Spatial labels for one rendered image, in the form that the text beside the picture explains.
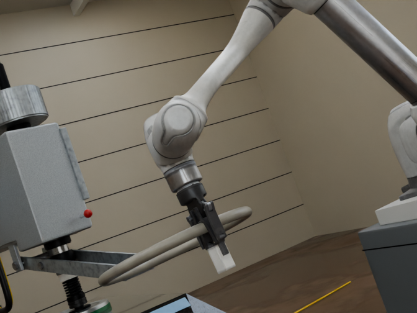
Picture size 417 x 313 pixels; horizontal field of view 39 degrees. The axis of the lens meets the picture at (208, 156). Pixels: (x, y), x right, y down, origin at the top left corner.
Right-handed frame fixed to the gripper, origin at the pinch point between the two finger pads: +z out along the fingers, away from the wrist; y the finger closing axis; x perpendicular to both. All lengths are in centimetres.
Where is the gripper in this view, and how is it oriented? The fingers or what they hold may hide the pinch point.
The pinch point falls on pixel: (221, 258)
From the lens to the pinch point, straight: 155.4
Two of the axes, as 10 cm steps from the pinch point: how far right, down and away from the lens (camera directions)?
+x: -8.1, 2.9, -5.0
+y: -3.9, 3.6, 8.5
